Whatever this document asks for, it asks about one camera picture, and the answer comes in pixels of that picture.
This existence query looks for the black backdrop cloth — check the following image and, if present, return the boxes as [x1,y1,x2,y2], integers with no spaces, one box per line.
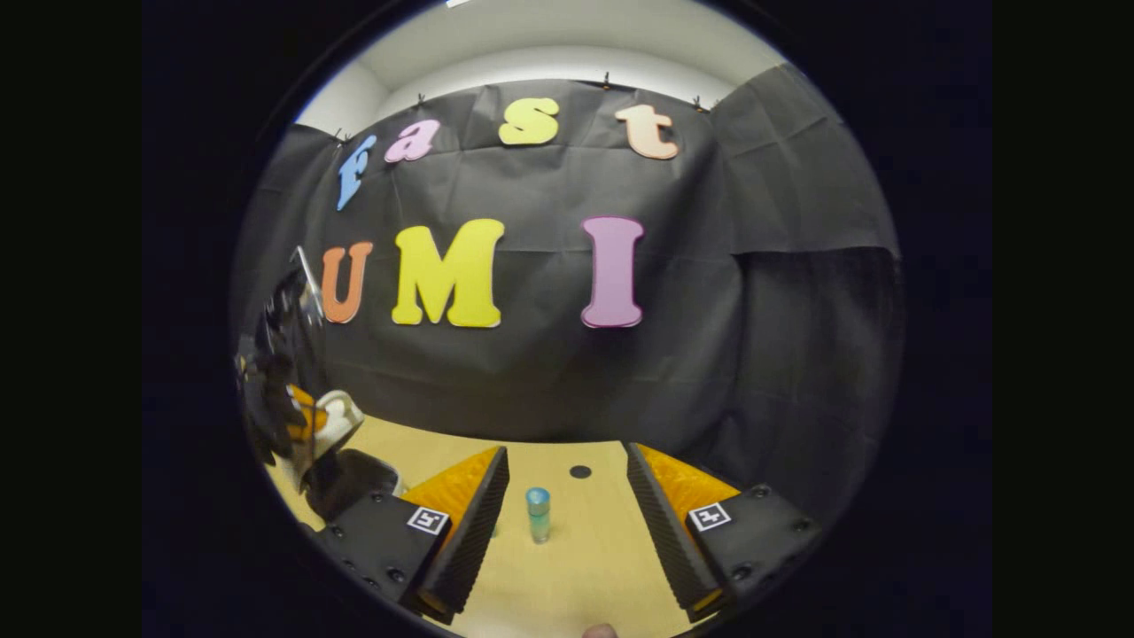
[232,64,905,524]

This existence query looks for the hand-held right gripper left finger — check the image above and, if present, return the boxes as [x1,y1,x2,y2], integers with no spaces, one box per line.
[315,445,512,626]

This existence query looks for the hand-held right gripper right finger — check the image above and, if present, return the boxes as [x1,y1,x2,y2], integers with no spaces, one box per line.
[626,442,830,625]

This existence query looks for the green bottle with blue cap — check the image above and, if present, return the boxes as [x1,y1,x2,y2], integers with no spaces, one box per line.
[525,486,552,545]

